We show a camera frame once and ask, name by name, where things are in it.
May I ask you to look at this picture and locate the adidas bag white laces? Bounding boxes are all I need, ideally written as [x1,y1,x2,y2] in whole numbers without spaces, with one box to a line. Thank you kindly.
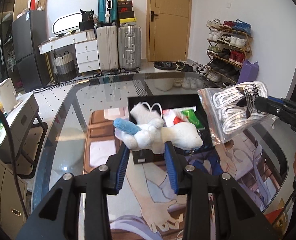
[198,81,271,145]

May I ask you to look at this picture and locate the green white packet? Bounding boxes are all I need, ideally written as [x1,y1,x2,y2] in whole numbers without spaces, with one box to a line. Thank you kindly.
[179,107,205,130]

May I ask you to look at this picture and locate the red balloon glue packet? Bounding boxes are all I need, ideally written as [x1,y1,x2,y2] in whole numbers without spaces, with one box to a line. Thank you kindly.
[163,108,185,127]

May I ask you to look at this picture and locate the white blue plush toy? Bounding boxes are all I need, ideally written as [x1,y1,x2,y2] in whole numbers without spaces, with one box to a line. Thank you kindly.
[113,118,203,154]

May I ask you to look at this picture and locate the white foam piece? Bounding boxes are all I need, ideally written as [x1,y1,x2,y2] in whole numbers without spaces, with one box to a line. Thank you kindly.
[130,102,162,125]

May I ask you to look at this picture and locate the purple bag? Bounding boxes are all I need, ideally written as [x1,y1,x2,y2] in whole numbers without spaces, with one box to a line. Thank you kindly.
[237,59,259,83]

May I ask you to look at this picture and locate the wooden shoe rack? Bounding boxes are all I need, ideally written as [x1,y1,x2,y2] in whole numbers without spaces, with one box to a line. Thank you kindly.
[205,18,253,86]

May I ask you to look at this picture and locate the black storage box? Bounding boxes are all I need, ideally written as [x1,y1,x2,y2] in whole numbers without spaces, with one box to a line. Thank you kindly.
[128,94,217,167]

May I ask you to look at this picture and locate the grey side cabinet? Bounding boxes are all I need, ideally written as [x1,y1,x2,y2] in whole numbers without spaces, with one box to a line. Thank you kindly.
[6,92,48,179]

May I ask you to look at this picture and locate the white trash bin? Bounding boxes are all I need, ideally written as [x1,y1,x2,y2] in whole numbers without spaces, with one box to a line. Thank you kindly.
[153,61,177,92]

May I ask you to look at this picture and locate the wooden door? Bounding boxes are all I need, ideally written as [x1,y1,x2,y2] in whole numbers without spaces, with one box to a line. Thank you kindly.
[146,0,191,62]

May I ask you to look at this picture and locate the white electric kettle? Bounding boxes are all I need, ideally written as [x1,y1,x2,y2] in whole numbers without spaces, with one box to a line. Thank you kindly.
[0,78,18,113]

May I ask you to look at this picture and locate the silver suitcase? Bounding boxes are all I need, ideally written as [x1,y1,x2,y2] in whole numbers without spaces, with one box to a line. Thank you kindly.
[117,25,141,72]

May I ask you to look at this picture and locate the woven laundry basket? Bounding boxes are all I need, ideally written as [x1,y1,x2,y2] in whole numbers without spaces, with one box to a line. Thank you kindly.
[53,50,77,82]

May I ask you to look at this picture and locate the stacked shoe boxes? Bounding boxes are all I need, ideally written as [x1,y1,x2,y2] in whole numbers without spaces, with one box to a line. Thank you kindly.
[117,0,137,27]

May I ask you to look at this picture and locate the white suitcase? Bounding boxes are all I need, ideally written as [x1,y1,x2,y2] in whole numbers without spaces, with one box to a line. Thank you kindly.
[97,25,119,71]

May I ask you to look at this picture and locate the white desk with drawers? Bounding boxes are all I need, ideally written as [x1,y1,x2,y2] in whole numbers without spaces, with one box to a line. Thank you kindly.
[39,29,100,73]

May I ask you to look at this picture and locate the teal suitcase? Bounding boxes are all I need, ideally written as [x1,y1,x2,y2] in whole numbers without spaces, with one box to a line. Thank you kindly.
[98,0,118,26]

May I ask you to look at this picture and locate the black refrigerator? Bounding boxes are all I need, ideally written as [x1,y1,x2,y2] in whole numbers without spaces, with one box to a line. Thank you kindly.
[12,10,50,92]

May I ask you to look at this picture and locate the black bag on desk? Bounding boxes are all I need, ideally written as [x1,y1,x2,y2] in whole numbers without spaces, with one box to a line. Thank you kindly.
[79,10,94,31]

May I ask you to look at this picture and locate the oval mirror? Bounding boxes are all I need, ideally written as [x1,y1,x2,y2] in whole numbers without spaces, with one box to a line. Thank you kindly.
[51,12,82,35]

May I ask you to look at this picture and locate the white cable coil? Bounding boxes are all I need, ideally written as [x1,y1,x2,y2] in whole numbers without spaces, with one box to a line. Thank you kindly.
[141,101,163,117]

